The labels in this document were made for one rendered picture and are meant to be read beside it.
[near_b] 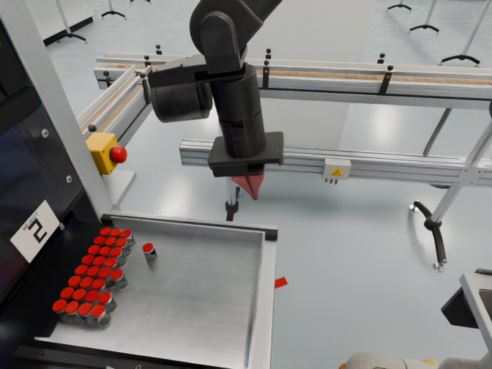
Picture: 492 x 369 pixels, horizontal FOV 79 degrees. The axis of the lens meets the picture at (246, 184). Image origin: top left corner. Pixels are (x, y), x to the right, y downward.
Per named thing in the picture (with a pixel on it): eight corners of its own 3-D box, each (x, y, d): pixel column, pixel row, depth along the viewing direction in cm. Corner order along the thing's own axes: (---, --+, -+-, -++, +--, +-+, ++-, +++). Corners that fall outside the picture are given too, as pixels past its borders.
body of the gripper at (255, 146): (218, 146, 46) (206, 102, 41) (284, 141, 44) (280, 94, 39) (209, 173, 41) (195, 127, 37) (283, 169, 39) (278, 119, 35)
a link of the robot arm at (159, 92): (230, 9, 27) (240, -2, 34) (115, 29, 29) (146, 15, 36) (250, 129, 34) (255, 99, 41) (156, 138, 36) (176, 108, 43)
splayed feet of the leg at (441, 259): (432, 272, 159) (444, 257, 149) (405, 205, 196) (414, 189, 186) (448, 274, 158) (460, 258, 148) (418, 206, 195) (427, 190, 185)
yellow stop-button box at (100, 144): (80, 173, 70) (69, 148, 65) (96, 155, 75) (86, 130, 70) (111, 176, 69) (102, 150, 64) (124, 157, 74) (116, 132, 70)
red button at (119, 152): (107, 165, 69) (102, 151, 67) (116, 156, 72) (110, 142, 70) (124, 167, 69) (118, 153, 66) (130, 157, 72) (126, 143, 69)
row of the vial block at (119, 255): (84, 326, 51) (74, 314, 48) (128, 242, 65) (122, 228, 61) (97, 328, 51) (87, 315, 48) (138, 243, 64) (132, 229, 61)
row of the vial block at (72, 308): (72, 324, 52) (61, 312, 48) (118, 241, 65) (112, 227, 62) (84, 326, 51) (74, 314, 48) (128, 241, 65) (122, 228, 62)
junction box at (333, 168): (322, 179, 146) (325, 164, 140) (321, 172, 149) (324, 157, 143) (347, 180, 145) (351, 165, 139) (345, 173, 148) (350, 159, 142)
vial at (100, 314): (97, 328, 51) (87, 315, 48) (103, 315, 53) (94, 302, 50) (109, 329, 51) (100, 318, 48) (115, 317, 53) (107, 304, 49)
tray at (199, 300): (44, 348, 49) (34, 339, 47) (116, 226, 68) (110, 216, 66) (250, 378, 46) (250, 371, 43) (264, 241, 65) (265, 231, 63)
